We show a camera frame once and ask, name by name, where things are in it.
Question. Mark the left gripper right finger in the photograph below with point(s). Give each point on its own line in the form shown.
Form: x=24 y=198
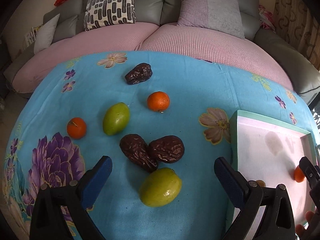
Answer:
x=277 y=221

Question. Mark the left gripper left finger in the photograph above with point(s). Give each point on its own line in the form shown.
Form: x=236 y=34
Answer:
x=48 y=222

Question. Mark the large orange tangerine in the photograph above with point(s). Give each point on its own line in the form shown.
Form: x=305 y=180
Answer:
x=298 y=175

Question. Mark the brown walnut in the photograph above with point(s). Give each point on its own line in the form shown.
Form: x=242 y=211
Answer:
x=261 y=183

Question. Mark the small tangerine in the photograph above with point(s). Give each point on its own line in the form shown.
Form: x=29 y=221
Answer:
x=158 y=101
x=76 y=128

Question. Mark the dark red date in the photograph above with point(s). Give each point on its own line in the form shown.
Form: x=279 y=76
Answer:
x=136 y=150
x=142 y=72
x=168 y=149

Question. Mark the large green jujube fruit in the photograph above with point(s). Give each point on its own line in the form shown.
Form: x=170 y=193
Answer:
x=160 y=188

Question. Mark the small green jujube fruit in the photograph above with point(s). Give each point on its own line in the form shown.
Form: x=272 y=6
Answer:
x=116 y=119

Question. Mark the dark red date top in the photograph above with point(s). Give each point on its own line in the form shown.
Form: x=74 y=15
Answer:
x=142 y=72

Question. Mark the teal rimmed white tray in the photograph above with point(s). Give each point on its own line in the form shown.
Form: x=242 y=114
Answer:
x=268 y=149

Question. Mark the brown patterned curtain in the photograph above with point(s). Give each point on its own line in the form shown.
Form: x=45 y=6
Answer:
x=296 y=25

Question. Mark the blue floral tablecloth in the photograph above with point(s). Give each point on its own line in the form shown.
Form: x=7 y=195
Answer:
x=203 y=98

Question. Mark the pink floral cloth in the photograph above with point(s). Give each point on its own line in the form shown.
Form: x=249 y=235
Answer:
x=266 y=19

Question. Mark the small grey cushion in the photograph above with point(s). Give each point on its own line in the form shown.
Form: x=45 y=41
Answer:
x=45 y=34

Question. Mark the pink sofa cover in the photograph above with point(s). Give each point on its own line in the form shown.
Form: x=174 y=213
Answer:
x=200 y=43

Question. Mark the purple grey cushion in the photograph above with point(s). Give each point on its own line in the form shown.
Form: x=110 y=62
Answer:
x=218 y=15

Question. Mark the black white patterned cushion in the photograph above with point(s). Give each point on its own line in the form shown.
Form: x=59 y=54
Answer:
x=103 y=13

